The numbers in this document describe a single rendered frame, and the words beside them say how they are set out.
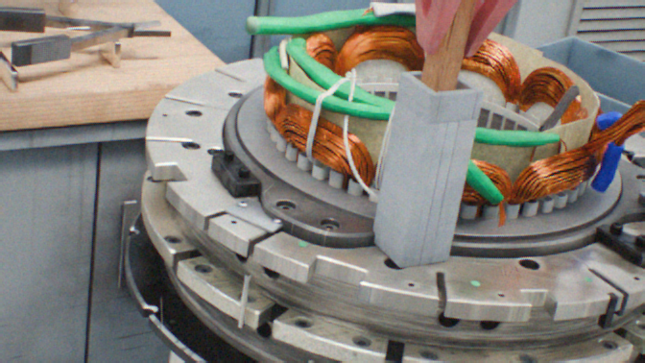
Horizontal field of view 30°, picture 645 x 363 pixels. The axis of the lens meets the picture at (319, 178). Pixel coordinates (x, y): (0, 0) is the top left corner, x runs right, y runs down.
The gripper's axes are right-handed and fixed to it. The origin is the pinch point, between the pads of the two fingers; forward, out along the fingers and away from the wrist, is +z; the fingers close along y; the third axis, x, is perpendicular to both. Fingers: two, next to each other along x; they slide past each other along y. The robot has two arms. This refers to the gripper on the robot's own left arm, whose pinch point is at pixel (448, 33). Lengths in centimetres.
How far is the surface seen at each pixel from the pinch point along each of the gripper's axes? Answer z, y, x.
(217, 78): 13.3, -3.9, 20.7
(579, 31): 86, 142, 199
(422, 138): 4.4, -0.9, -1.9
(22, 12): 14.8, -14.7, 32.2
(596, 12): 81, 146, 200
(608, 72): 18, 34, 34
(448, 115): 3.2, 0.1, -1.8
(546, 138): 5.9, 7.6, 1.2
